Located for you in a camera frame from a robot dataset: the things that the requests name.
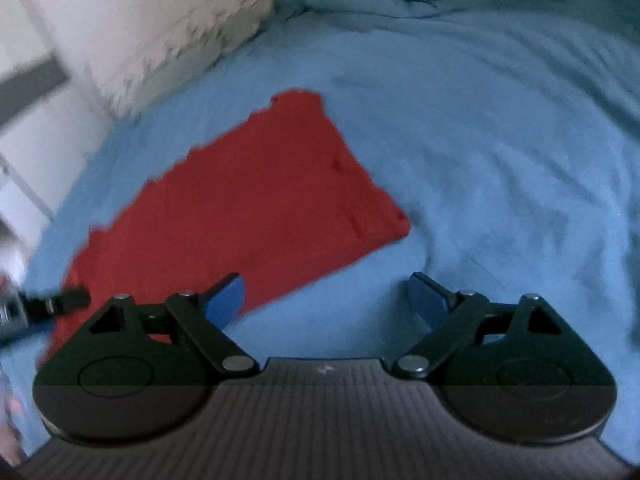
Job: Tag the white wardrobe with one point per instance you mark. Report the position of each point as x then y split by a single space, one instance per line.
49 128

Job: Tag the cream padded headboard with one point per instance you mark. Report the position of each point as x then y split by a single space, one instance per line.
113 46

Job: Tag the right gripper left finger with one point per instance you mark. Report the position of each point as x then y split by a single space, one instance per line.
134 372

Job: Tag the red sweater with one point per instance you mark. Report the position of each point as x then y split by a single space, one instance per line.
278 199

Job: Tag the blue bed sheet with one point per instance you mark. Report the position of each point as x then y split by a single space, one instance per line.
510 139

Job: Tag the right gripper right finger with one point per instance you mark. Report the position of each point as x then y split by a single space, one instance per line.
514 372

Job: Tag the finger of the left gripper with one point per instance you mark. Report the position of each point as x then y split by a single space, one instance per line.
46 307

